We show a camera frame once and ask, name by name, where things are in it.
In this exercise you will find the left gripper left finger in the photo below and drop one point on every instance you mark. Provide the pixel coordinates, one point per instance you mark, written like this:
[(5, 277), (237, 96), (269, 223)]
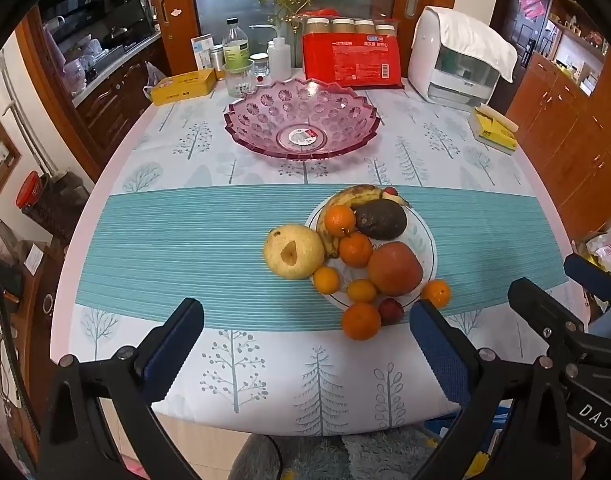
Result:
[(76, 442)]

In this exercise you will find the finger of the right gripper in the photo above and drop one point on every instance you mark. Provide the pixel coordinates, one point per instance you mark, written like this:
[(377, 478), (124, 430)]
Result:
[(592, 278), (560, 329)]

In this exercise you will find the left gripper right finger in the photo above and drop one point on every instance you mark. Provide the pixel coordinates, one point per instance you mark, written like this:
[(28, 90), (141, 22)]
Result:
[(535, 442)]

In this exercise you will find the small orange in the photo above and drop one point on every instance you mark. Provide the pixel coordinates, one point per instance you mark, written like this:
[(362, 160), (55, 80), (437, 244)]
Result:
[(362, 291), (438, 292), (326, 280)]

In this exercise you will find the red lychee front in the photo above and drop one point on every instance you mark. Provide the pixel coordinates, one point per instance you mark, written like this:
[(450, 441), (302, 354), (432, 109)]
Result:
[(391, 312)]

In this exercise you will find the red apple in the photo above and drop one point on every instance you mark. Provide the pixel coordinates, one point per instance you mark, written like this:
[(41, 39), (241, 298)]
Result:
[(394, 269)]

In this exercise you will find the large orange front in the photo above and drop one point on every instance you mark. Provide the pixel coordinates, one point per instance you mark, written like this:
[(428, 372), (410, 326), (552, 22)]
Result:
[(361, 321)]

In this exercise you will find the yellow pear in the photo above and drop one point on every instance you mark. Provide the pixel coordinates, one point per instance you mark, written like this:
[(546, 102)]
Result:
[(293, 252)]

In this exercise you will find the wooden cabinet right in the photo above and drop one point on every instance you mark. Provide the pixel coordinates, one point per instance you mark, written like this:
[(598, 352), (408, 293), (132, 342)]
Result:
[(563, 111)]

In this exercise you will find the white printed plate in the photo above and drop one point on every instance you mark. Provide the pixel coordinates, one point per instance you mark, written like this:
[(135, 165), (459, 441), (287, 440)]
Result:
[(421, 242)]

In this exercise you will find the yellow box right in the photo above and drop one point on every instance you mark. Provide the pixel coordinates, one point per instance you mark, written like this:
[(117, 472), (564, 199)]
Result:
[(492, 128)]

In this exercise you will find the yellow box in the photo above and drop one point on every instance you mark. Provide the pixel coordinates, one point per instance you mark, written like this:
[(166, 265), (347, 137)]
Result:
[(492, 128), (184, 86)]

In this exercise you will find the dark avocado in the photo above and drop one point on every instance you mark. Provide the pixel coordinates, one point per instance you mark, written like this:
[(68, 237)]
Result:
[(380, 219)]

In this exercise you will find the red strawberry behind banana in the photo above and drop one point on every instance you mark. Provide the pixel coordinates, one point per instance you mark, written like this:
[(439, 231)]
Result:
[(391, 191)]

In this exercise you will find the white appliance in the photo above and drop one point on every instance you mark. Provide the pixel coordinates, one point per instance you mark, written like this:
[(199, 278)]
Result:
[(443, 76)]

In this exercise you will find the spotted banana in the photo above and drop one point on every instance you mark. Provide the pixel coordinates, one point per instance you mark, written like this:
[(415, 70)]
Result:
[(353, 196)]

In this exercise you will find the red container on floor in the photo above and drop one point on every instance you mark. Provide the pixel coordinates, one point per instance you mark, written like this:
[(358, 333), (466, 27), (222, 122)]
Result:
[(30, 190)]

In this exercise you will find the white towel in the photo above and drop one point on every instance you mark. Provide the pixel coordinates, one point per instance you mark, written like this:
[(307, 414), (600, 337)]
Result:
[(468, 36)]

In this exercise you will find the tree print tablecloth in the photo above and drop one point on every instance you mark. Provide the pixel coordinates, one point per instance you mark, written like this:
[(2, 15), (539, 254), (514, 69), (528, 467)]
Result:
[(307, 221)]

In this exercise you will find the red snack package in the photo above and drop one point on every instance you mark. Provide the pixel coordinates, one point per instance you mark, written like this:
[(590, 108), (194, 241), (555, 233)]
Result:
[(352, 60)]

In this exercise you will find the pink glass fruit bowl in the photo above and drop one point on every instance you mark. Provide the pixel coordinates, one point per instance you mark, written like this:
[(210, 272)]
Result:
[(302, 120)]

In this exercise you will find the jar pack behind package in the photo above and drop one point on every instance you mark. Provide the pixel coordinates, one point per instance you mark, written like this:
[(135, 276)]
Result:
[(327, 21)]

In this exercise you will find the white squeeze bottle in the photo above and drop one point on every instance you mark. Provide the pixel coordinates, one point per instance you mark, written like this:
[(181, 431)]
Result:
[(279, 54)]

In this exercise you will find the yellow box left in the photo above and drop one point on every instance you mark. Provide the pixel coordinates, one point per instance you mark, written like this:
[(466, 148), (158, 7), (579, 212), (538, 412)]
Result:
[(184, 86)]

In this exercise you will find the drinking glass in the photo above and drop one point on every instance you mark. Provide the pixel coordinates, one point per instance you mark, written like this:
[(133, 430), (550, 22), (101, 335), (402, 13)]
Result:
[(240, 80)]

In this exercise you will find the clear plastic bottle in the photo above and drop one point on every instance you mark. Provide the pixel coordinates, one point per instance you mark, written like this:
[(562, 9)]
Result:
[(236, 47)]

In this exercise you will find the white blue carton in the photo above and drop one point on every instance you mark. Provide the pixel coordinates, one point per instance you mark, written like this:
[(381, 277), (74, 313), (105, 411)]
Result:
[(201, 47)]

